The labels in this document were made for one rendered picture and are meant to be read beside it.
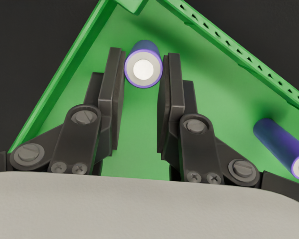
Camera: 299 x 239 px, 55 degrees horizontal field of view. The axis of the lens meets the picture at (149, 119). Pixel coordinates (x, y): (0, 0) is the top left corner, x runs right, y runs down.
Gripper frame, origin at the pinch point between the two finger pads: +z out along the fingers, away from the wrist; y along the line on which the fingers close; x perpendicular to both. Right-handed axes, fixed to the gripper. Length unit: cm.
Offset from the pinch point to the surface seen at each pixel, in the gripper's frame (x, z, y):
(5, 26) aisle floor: -21, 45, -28
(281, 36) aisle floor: -18, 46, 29
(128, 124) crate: -7.7, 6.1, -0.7
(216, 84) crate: -4.2, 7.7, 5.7
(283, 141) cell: -4.7, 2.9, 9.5
